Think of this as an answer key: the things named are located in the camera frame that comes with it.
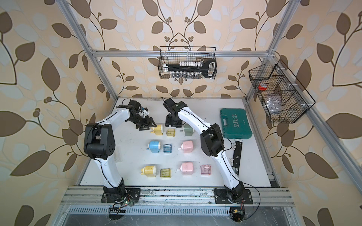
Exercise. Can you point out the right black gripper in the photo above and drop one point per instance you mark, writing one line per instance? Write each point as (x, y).
(168, 122)

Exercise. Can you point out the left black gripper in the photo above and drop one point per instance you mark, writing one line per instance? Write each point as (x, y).
(147, 123)

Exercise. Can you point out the yellow tray top row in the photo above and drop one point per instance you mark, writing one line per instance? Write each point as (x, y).
(171, 132)

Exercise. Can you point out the yellow tray row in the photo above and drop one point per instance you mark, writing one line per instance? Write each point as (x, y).
(165, 173)
(171, 132)

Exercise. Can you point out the yellow sharpener top row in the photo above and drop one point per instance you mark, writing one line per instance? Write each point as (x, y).
(158, 130)

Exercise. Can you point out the blue pencil sharpener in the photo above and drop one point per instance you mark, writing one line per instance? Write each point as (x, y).
(154, 146)

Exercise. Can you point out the blue transparent tray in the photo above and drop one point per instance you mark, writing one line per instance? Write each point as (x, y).
(167, 148)

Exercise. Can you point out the yellow tray bottom row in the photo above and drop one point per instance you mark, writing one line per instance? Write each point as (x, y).
(165, 173)

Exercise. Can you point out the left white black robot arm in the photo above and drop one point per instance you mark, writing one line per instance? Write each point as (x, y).
(99, 140)

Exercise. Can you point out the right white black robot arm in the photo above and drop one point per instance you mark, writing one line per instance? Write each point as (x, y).
(211, 142)

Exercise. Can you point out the green pencil sharpener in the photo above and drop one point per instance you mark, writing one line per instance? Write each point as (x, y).
(188, 130)

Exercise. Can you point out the pink sharpener middle row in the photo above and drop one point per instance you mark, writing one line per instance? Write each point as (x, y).
(187, 146)

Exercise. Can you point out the pink sharpener row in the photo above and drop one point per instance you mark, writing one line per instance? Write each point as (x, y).
(186, 168)
(187, 146)

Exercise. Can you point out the pink sharpener bottom row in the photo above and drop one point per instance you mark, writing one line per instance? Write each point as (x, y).
(186, 168)

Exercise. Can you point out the pink tray bottom row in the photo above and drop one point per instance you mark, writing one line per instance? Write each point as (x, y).
(205, 170)

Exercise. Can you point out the green plastic tool case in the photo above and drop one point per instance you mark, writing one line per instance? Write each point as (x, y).
(235, 123)

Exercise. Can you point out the clear plastic bag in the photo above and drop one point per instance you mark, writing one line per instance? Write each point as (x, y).
(274, 103)

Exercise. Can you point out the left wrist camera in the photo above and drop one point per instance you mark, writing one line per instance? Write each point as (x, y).
(144, 112)

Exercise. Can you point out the black wire basket back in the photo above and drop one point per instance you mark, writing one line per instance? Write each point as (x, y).
(175, 54)

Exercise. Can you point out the black wire basket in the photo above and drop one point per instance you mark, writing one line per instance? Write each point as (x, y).
(175, 54)
(295, 97)

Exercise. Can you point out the black socket holder rail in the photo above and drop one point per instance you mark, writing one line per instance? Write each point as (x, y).
(204, 68)

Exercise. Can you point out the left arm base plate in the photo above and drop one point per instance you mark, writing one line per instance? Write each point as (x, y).
(120, 195)

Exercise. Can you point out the black socket rail on table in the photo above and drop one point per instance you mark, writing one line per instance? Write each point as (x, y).
(236, 159)

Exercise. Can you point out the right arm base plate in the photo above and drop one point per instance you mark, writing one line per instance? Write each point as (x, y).
(223, 196)

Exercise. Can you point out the aluminium front rail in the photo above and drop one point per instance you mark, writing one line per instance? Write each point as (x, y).
(179, 196)

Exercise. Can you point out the black wire basket right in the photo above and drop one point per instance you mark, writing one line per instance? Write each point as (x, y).
(295, 97)

